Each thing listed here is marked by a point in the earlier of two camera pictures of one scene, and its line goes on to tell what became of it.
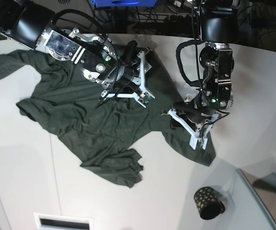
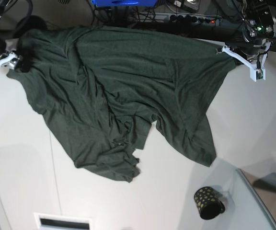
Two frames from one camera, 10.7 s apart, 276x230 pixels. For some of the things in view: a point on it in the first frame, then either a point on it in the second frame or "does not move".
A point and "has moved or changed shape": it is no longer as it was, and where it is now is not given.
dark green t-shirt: (98, 130) has moved or changed shape
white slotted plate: (47, 221) does not move
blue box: (124, 3) does not move
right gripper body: (196, 118) to (256, 72)
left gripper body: (133, 87) to (10, 59)
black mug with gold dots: (209, 203) does not move
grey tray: (274, 191) does not move
